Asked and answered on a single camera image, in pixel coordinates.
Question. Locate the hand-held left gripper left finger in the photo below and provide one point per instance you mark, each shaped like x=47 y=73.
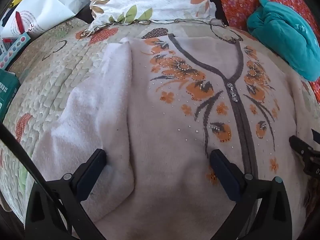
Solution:
x=92 y=175

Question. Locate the green cardboard box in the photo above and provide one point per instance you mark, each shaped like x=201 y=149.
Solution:
x=7 y=90

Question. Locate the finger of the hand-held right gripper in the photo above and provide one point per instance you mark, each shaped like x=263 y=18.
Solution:
x=298 y=143

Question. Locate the orange floral bedsheet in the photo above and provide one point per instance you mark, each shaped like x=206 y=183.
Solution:
x=237 y=0

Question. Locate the teal plush pillow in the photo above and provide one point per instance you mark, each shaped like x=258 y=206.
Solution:
x=282 y=35

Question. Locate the heart-patterned quilted bedspread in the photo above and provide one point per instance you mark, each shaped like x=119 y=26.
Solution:
x=50 y=80

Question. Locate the white paper bag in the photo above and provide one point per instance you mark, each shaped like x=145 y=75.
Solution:
x=50 y=12

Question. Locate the pink floral zip sweater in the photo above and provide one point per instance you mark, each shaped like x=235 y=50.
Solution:
x=162 y=130

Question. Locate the white floral pillow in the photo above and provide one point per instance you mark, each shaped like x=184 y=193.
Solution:
x=162 y=0

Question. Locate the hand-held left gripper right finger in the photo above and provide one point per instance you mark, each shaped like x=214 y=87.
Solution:
x=226 y=176

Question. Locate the colourful dotted box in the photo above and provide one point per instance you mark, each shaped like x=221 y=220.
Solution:
x=15 y=47

